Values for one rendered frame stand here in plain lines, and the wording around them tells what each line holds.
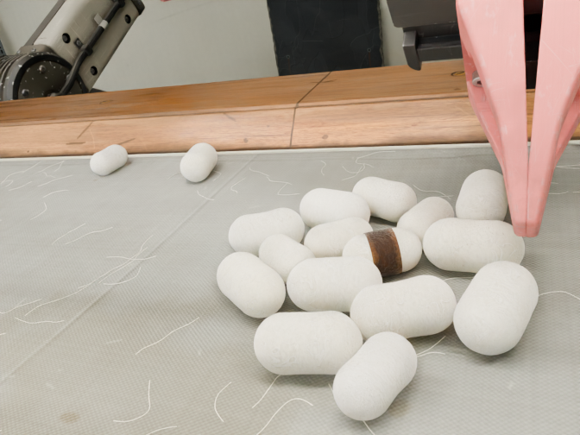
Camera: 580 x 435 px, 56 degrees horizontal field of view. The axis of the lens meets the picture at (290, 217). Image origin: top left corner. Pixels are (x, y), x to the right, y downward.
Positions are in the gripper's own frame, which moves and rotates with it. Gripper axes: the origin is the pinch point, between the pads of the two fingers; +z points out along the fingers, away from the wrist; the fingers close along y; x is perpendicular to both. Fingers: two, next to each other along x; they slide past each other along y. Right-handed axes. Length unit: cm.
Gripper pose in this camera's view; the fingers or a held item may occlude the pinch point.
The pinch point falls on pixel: (526, 207)
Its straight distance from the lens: 19.6
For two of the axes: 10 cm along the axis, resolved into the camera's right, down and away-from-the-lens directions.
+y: 9.2, 0.3, -3.9
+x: 3.6, 3.4, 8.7
